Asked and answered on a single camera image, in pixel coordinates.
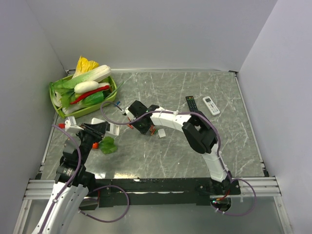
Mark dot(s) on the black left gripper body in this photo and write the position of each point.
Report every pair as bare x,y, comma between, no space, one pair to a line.
84,136

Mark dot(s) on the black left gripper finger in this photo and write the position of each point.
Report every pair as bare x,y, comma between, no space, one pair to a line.
100,127
97,137

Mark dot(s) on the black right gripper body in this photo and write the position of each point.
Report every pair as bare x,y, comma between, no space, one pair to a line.
139,125

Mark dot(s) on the red white remote control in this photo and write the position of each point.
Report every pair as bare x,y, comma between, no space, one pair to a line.
112,129

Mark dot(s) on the white battery cover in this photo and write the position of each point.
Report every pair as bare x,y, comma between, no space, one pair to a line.
161,133

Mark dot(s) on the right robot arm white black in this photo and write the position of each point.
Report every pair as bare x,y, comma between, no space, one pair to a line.
201,135

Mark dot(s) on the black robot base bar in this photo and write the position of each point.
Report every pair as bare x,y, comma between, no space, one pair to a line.
162,191

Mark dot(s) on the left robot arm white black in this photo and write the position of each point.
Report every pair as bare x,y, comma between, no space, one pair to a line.
72,182

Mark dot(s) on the pile of colourful batteries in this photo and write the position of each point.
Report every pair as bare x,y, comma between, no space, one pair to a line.
152,130

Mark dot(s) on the black TV remote control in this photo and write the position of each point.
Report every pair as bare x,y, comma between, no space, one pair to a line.
191,103

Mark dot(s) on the white air conditioner remote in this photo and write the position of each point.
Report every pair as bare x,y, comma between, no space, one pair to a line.
211,106

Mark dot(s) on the orange carrot toy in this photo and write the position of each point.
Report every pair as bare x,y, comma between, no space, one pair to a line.
106,146

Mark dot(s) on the red chili pepper toy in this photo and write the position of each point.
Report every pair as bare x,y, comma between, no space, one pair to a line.
85,95

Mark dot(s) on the white radish toy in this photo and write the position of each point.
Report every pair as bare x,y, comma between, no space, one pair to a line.
85,87

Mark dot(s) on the green leafy vegetable toy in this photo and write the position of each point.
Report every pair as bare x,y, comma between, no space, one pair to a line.
63,94

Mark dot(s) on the napa cabbage toy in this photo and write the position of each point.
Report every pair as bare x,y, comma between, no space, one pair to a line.
89,70

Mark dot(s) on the green plastic basket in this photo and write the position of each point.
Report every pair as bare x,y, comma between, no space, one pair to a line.
110,95

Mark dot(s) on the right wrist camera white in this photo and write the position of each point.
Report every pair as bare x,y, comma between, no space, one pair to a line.
128,114

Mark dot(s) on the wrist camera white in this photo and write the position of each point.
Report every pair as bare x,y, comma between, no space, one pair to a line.
128,114
70,125

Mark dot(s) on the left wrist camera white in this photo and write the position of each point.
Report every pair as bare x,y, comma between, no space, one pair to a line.
70,125

